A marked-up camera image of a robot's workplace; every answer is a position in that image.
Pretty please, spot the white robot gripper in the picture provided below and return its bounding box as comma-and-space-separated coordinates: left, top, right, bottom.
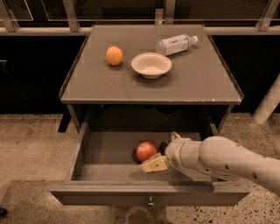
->
139, 131, 204, 173

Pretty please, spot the red apple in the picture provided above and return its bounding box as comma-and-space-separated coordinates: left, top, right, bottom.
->
136, 142, 158, 162

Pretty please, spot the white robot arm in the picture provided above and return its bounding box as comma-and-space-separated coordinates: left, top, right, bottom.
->
139, 132, 280, 195

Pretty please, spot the small metal drawer knob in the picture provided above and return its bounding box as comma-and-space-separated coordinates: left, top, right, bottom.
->
147, 197, 155, 207

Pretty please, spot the open grey top drawer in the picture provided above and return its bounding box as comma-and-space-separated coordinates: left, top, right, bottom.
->
50, 123, 249, 207

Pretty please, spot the white paper bowl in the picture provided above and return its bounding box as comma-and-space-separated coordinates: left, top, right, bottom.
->
130, 52, 172, 79

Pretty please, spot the clear plastic water bottle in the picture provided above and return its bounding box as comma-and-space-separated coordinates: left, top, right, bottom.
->
156, 34, 199, 56

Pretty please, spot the orange fruit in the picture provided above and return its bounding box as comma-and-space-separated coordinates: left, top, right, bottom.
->
105, 46, 123, 66

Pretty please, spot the metal railing behind cabinet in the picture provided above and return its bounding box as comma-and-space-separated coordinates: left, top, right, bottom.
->
0, 0, 280, 36

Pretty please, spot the white cylindrical post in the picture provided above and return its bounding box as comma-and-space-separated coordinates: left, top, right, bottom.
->
253, 74, 280, 125

